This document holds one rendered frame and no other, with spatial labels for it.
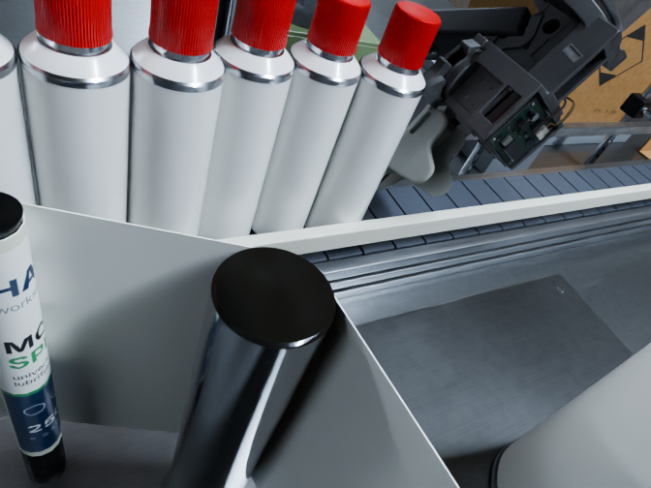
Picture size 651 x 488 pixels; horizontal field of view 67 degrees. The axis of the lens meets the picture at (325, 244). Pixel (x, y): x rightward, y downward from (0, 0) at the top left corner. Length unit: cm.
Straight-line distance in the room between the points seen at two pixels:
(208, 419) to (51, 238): 8
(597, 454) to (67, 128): 32
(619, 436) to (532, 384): 16
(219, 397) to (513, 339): 34
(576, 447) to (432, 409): 11
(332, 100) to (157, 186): 13
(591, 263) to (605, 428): 45
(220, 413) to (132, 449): 15
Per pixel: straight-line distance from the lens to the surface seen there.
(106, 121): 29
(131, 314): 20
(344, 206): 41
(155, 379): 24
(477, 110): 39
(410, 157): 42
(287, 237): 39
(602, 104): 106
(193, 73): 29
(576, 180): 78
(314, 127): 35
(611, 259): 77
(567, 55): 41
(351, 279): 45
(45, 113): 29
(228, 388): 16
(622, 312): 70
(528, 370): 46
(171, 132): 30
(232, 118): 33
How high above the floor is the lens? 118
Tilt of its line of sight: 42 degrees down
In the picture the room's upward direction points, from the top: 23 degrees clockwise
